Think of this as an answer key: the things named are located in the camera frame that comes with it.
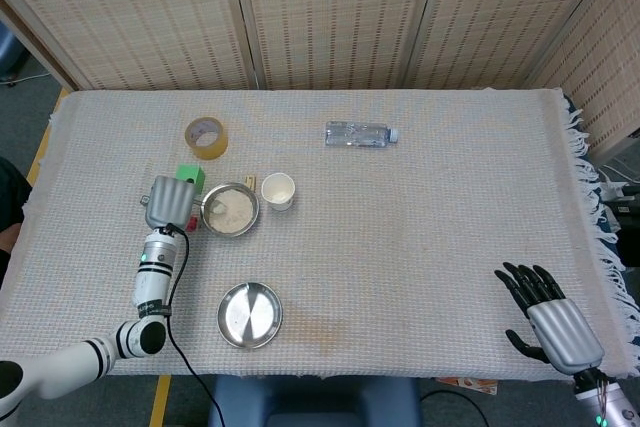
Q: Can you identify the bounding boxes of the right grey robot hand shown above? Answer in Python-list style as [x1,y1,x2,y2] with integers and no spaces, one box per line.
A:
[493,261,606,376]

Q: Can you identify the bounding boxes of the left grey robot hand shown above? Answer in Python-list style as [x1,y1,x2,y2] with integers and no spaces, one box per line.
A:
[141,175,201,231]

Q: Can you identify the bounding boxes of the metal bowl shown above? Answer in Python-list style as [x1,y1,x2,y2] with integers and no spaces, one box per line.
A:
[216,281,284,350]
[199,182,261,238]

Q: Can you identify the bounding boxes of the white paper cup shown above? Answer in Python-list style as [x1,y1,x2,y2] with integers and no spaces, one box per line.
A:
[261,172,296,212]

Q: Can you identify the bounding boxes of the green cube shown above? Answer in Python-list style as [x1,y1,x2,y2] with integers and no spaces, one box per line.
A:
[175,162,207,194]

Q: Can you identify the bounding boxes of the yellow tape roll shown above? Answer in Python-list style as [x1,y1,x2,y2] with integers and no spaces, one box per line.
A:
[184,116,230,161]

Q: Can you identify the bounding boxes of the orange printed package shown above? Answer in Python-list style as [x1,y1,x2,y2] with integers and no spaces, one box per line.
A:
[434,377,501,395]

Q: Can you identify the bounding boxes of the white power strip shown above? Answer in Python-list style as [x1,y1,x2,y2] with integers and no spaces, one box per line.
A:
[597,179,640,218]

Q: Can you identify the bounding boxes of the black dark garment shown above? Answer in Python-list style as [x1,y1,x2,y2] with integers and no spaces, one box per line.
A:
[0,156,34,253]

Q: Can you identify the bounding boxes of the woven beige tablecloth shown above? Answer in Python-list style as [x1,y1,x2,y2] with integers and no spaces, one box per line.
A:
[0,88,640,382]

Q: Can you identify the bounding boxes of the clear plastic water bottle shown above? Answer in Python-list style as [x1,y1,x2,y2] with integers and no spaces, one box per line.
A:
[325,120,400,151]

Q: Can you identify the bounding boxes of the blue office chair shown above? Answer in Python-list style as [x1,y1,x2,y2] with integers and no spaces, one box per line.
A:
[0,21,29,86]

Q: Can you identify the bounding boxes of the bamboo folding screen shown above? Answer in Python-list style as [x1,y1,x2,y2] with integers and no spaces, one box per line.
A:
[0,0,640,163]

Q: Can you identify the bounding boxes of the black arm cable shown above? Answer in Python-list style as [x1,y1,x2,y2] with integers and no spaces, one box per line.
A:
[163,222,224,427]

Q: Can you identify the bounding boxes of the black floor cable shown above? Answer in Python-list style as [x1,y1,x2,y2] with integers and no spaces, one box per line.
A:
[419,389,489,427]

